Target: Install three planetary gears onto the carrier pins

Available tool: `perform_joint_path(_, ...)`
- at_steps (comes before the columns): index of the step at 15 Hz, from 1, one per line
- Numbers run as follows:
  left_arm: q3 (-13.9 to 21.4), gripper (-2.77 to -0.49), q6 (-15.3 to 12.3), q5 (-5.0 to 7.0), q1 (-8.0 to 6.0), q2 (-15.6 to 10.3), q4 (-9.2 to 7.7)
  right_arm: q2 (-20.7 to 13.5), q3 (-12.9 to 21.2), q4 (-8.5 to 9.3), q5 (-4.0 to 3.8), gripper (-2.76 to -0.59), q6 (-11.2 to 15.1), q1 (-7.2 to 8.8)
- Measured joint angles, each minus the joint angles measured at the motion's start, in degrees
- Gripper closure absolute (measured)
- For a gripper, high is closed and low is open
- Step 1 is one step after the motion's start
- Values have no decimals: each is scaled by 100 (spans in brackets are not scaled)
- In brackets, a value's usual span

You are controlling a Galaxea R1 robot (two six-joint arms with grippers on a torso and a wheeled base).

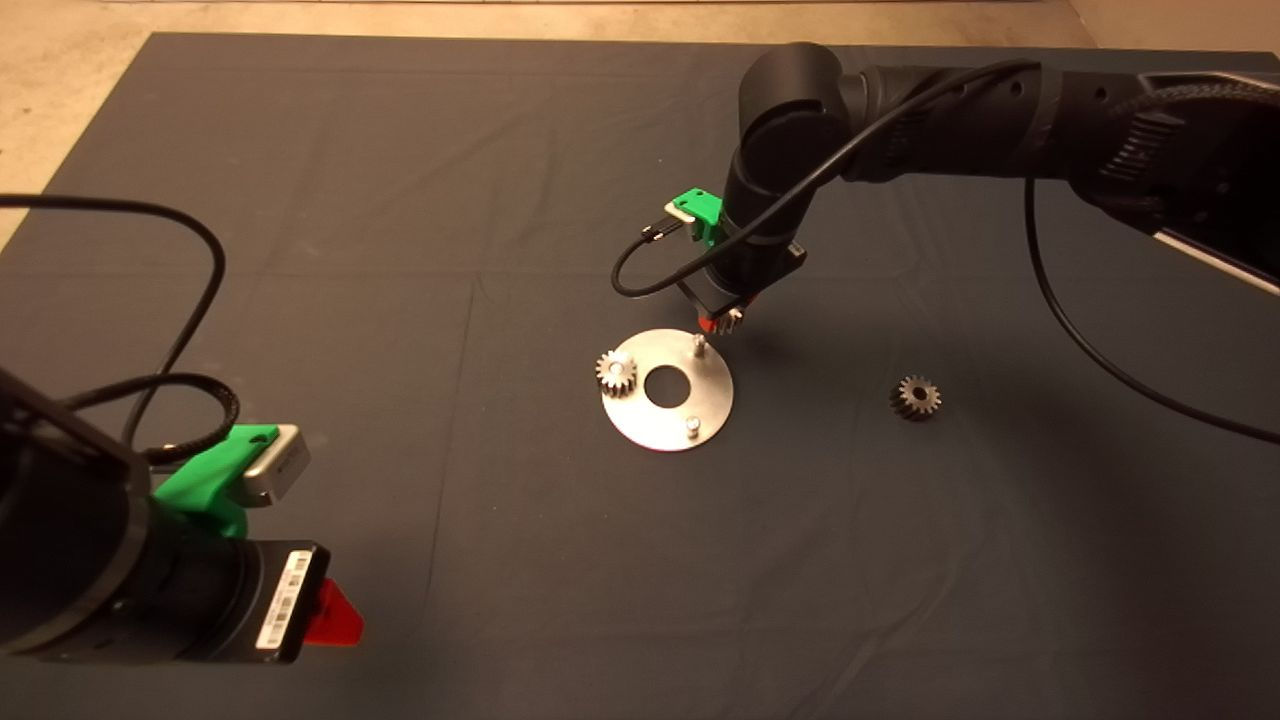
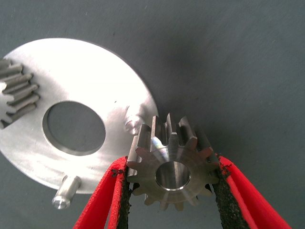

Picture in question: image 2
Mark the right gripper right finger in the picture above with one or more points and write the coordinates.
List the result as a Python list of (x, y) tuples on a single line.
[(243, 202)]

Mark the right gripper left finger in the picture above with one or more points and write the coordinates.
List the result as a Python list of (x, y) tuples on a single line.
[(107, 202)]

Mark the steel planetary gear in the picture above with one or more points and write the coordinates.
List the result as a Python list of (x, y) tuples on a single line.
[(19, 95), (147, 167)]

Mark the round metal carrier plate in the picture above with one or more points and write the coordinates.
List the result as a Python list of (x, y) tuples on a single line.
[(71, 71)]

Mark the dark grey table cloth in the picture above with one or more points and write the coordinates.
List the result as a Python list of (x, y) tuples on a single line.
[(238, 59)]

